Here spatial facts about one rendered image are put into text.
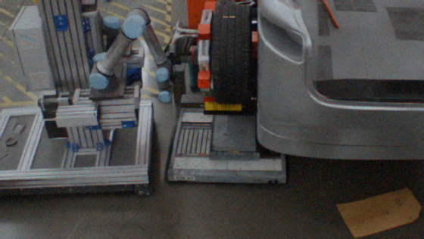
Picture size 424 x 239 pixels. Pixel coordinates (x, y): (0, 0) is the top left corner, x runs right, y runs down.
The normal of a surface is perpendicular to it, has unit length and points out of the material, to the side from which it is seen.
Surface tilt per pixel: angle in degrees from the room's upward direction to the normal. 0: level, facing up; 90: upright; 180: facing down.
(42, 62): 90
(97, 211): 0
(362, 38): 22
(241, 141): 0
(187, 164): 0
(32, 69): 90
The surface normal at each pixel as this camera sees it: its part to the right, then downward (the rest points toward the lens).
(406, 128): -0.04, 0.73
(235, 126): -0.04, 0.56
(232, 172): -0.01, -0.83
